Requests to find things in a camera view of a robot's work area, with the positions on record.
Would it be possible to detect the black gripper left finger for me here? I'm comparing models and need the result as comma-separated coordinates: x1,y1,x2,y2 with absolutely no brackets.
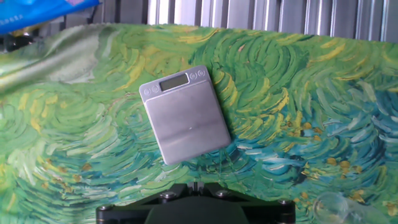
95,182,193,224

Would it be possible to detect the clear plastic cup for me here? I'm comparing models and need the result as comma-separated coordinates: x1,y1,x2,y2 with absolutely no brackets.
312,192,389,224

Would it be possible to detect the silver digital pocket scale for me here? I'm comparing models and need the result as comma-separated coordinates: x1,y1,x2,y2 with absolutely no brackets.
138,64,233,166

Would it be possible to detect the green blue painted tablecloth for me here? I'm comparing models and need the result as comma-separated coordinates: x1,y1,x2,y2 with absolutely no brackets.
0,23,398,224

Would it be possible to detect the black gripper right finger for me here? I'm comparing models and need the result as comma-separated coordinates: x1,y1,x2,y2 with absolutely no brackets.
198,182,296,224

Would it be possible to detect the blue plastic bag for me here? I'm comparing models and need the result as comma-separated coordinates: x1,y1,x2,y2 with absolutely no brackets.
0,0,101,35

